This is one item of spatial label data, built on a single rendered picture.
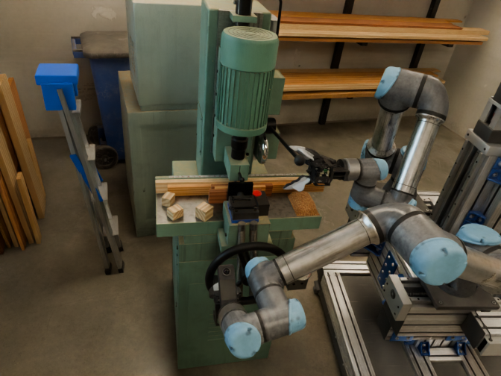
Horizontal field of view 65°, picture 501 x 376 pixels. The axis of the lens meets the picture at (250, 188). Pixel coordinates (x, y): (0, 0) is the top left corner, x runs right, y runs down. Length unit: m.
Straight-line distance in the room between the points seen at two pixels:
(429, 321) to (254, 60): 1.07
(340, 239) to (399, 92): 0.61
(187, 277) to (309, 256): 0.65
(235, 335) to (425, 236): 0.49
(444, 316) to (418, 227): 0.64
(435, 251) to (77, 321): 1.79
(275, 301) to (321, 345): 1.27
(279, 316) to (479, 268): 0.53
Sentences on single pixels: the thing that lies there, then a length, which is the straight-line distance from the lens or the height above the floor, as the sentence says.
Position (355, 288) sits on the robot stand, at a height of 0.21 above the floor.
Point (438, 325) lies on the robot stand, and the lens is 1.63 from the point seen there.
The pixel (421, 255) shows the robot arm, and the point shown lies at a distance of 0.98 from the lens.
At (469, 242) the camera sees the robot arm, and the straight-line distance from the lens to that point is 1.40.
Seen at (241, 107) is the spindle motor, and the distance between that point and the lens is 1.24.
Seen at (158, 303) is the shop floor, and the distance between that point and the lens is 2.28.
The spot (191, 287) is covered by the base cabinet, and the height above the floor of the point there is 0.57.
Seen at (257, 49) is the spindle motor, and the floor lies 1.47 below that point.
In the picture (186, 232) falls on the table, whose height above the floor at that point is 0.86.
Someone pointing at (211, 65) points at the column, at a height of 1.33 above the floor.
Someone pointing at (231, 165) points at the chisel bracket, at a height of 1.05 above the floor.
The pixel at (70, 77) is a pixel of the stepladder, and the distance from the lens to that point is 1.85.
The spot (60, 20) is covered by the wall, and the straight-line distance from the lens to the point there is 3.52.
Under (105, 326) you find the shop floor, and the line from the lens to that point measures 2.23.
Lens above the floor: 1.78
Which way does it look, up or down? 34 degrees down
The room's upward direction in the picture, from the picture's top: 8 degrees clockwise
